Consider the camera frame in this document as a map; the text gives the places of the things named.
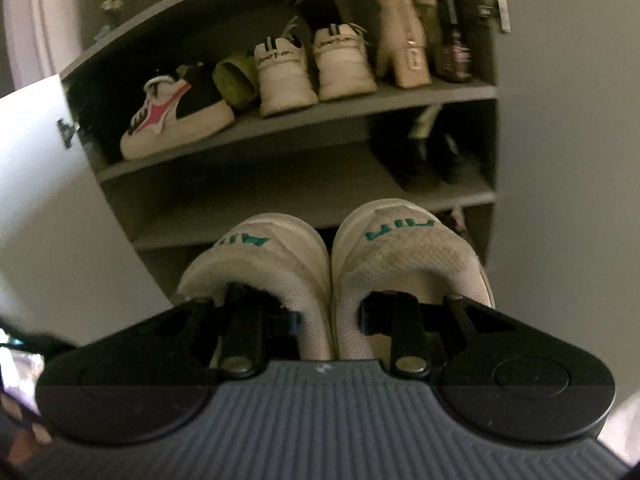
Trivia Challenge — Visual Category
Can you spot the white cabinet door right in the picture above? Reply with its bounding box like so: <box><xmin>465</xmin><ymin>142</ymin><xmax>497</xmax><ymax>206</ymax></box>
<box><xmin>488</xmin><ymin>0</ymin><xmax>639</xmax><ymax>399</ymax></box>

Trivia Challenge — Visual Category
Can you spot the white cabinet door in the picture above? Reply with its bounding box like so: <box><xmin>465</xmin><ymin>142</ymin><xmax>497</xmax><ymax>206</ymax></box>
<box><xmin>488</xmin><ymin>0</ymin><xmax>639</xmax><ymax>399</ymax></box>
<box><xmin>1</xmin><ymin>76</ymin><xmax>171</xmax><ymax>344</ymax></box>

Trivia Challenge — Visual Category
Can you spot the white cabinet door left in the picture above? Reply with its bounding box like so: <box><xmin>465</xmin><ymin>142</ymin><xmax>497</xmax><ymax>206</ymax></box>
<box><xmin>1</xmin><ymin>76</ymin><xmax>171</xmax><ymax>344</ymax></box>

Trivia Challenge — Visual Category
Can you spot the pink white sneaker on shelf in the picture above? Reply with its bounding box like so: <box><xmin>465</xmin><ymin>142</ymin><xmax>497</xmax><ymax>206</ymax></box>
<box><xmin>120</xmin><ymin>65</ymin><xmax>235</xmax><ymax>160</ymax></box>

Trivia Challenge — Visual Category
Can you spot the grey shoe cabinet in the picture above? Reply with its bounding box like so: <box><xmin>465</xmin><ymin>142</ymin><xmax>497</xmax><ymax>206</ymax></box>
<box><xmin>61</xmin><ymin>0</ymin><xmax>498</xmax><ymax>295</ymax></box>

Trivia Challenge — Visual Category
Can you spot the green slipper on shelf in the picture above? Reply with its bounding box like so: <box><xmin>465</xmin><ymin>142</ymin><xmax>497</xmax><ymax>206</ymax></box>
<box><xmin>213</xmin><ymin>53</ymin><xmax>259</xmax><ymax>108</ymax></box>

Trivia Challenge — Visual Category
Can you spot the dark bottle on shelf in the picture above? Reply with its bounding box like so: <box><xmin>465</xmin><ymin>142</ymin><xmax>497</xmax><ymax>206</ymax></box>
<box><xmin>437</xmin><ymin>0</ymin><xmax>471</xmax><ymax>82</ymax></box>

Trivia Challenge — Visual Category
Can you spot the beige heeled boot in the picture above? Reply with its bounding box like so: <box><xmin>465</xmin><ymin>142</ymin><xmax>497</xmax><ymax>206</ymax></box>
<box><xmin>375</xmin><ymin>0</ymin><xmax>432</xmax><ymax>89</ymax></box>

